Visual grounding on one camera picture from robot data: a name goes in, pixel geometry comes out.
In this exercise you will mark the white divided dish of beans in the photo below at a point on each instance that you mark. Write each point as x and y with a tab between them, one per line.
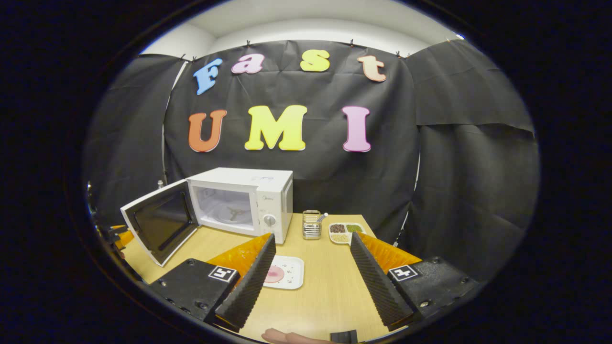
346	232

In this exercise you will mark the pink round food slice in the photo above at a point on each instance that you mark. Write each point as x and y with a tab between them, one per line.
277	274

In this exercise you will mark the white square plate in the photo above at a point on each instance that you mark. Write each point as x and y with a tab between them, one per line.
292	274

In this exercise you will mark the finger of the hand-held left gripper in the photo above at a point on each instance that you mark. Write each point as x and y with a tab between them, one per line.
123	237

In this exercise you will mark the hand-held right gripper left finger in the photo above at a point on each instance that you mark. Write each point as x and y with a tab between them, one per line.
251	282

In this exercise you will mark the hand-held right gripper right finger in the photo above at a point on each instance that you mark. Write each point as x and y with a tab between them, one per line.
377	286

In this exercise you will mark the black backdrop cloth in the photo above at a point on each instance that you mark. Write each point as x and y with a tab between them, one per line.
311	86

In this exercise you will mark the white microwave oven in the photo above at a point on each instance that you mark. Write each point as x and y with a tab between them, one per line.
272	191

